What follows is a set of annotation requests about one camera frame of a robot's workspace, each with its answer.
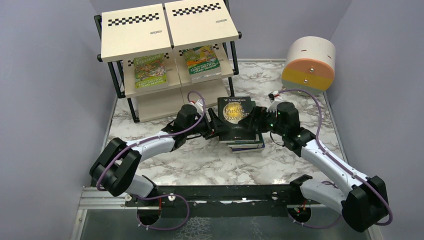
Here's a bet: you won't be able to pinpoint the black Moon and Sixpence book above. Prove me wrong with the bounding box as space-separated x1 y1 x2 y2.
217 96 259 143

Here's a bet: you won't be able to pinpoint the green 104-storey treehouse book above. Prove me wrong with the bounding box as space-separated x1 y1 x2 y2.
182 45 221 77

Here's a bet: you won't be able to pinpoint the green 65-storey treehouse book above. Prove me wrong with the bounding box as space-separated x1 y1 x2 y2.
133 53 169 93

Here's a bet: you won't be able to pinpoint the floral cover book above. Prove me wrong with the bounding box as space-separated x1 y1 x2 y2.
190 71 222 84

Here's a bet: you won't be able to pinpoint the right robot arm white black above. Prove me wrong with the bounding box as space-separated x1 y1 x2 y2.
238 102 393 233

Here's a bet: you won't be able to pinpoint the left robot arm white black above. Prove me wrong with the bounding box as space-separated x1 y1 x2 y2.
89 103 229 198

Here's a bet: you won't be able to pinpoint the plain dark green book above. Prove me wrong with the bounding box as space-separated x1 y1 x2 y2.
219 97 263 149

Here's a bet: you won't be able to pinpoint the dark bottom book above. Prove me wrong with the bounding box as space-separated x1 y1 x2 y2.
231 144 265 154

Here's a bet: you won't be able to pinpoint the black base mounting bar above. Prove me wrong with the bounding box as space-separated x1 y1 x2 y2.
124 184 316 218

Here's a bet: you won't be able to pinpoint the round drawer box orange yellow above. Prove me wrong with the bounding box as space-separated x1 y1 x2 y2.
281 36 336 96

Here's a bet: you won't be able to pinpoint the beige black three-tier shelf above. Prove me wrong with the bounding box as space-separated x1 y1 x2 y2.
94 0 242 123

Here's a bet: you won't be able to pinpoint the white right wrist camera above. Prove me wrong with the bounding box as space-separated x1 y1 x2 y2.
266 90 285 113

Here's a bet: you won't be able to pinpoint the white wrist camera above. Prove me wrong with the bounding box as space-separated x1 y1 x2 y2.
266 90 285 113
190 98 205 115

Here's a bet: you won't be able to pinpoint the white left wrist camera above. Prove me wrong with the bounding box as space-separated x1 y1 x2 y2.
190 98 205 115

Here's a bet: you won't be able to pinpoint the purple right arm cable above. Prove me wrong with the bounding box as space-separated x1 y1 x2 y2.
278 88 394 229

